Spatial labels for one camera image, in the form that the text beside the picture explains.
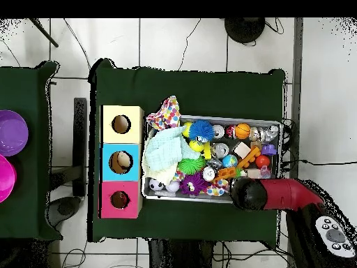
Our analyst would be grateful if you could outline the grey round base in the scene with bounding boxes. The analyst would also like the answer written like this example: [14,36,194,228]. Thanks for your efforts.
[47,196,82,227]

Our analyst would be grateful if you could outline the silver wire mesh bin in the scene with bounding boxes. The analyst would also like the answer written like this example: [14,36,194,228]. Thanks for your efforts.
[142,112,283,207]

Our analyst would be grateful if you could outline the dark green tablecloth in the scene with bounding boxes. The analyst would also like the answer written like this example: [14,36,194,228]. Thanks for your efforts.
[0,61,63,241]
[87,58,286,243]

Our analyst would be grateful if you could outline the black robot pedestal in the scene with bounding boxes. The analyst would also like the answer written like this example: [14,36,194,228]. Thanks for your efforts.
[147,238,215,268]

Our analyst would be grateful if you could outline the white polka dot cloth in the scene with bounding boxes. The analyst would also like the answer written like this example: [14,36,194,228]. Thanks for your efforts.
[146,95,181,131]

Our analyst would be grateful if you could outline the black rod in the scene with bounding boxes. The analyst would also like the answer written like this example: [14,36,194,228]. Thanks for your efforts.
[29,17,59,48]

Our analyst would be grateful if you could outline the small soccer ball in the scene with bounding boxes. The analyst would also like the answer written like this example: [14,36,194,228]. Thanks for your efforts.
[149,177,166,192]

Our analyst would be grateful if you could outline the purple plastic bowl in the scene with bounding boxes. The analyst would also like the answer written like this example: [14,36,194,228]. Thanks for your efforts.
[0,110,29,157]

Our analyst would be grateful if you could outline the wooden box with three holes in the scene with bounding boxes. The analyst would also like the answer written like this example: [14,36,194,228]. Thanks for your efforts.
[99,105,145,219]

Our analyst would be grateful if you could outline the magenta plastic bowl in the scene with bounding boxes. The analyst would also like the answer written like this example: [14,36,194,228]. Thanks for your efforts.
[0,154,17,203]

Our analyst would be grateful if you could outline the orange toy basketball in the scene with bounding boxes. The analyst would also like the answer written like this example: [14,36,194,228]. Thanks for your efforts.
[234,123,251,140]

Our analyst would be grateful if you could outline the globe print ball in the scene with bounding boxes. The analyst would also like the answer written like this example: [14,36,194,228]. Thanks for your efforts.
[222,154,238,168]

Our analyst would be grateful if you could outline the purple spiky googly-eyed toy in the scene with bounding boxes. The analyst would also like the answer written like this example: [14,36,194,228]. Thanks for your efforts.
[179,172,208,196]

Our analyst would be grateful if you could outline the black round stand base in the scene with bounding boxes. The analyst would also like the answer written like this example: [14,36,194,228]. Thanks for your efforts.
[224,17,266,44]

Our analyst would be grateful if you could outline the black cable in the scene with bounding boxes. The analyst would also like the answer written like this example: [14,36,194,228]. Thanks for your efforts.
[280,158,357,167]

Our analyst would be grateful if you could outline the blue spiky rubber ball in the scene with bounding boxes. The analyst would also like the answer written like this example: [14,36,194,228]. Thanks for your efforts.
[188,120,215,142]

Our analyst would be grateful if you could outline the mint green muslin cloth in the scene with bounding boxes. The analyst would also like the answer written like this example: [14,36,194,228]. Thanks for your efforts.
[143,125,202,173]

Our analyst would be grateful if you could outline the purple toy block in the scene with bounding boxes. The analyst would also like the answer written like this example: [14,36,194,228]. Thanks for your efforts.
[261,143,278,156]

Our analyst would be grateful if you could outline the black upright panel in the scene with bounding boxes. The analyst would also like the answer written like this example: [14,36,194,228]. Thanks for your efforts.
[73,97,88,198]

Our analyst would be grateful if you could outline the red-orange ball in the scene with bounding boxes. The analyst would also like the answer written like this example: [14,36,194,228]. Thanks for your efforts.
[255,154,271,169]

